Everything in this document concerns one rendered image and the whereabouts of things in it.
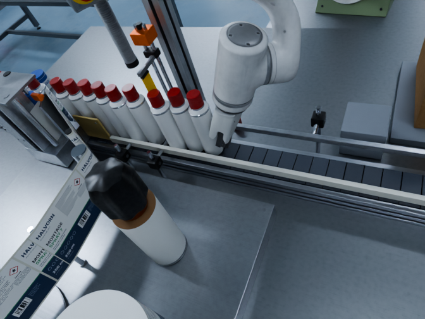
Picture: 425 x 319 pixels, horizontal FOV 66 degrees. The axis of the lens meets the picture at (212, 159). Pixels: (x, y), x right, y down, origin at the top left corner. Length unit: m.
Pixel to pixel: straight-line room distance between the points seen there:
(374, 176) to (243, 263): 0.35
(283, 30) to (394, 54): 0.63
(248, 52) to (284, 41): 0.09
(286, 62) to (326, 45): 0.63
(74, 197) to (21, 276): 0.18
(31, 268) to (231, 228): 0.42
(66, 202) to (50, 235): 0.07
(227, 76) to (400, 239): 0.49
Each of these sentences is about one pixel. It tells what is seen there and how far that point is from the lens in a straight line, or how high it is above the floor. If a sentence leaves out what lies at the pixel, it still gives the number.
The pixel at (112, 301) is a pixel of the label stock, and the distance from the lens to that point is 0.62.
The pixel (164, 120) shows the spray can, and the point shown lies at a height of 1.02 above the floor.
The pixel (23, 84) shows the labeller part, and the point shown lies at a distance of 0.97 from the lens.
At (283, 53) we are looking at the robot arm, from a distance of 0.62.
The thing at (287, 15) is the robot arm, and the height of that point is 1.24.
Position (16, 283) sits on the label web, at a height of 1.01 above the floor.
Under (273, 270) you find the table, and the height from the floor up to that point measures 0.83.
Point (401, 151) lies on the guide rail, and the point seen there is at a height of 0.96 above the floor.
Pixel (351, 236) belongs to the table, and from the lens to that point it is 0.79.
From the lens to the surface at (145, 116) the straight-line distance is 0.88.
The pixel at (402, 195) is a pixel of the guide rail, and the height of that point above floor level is 0.91.
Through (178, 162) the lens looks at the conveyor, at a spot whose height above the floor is 0.88.
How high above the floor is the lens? 1.55
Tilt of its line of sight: 50 degrees down
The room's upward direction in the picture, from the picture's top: 22 degrees counter-clockwise
